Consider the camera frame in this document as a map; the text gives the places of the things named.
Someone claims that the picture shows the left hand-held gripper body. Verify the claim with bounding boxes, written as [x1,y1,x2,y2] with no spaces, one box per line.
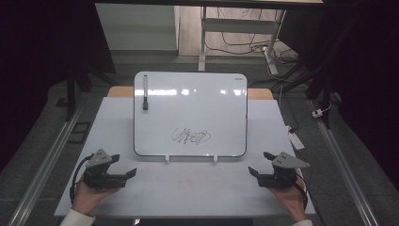
[82,148,128,190]

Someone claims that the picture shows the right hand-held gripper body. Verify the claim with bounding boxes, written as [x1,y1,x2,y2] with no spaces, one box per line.
[257,151,311,190]

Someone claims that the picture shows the white marker pen black cap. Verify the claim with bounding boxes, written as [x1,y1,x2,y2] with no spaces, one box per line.
[142,74,150,112]

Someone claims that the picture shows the white whiteboard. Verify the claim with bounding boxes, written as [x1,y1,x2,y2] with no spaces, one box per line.
[133,71,249,158]

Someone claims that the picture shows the person's right hand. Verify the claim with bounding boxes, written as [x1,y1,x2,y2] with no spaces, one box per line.
[266,169,311,222]

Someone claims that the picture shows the person's left hand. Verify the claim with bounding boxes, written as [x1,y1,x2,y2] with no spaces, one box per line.
[71,178,122,217]

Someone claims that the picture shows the white power strip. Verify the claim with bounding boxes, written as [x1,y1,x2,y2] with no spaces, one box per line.
[284,124,306,152]

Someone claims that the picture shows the white table sheet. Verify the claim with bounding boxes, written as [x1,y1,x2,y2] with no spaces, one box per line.
[54,96,316,219]

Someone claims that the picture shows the wooden table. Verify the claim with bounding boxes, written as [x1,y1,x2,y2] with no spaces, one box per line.
[106,86,275,101]

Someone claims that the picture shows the black metal stand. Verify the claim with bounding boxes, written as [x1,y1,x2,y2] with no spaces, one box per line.
[56,60,118,122]

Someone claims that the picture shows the white cabinet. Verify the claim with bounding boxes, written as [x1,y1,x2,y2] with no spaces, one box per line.
[95,3,181,52]

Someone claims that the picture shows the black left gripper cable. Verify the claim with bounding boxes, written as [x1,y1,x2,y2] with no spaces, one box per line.
[69,153,95,205]

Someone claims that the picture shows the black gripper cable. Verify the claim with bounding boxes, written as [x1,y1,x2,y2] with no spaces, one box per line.
[69,153,95,205]
[294,173,310,211]

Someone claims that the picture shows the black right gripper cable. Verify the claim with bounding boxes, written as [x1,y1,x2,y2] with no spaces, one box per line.
[294,173,310,211]

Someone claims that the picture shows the black floor frame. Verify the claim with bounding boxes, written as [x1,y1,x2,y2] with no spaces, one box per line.
[67,121,92,145]

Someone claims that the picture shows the aluminium floor rail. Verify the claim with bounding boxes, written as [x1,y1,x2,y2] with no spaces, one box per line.
[308,99,380,226]
[7,103,85,226]

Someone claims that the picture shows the black floor cables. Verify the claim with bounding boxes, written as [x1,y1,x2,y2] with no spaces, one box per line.
[204,7,299,65]

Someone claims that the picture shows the white desk frame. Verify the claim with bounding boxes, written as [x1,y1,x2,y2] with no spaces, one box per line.
[198,6,287,76]

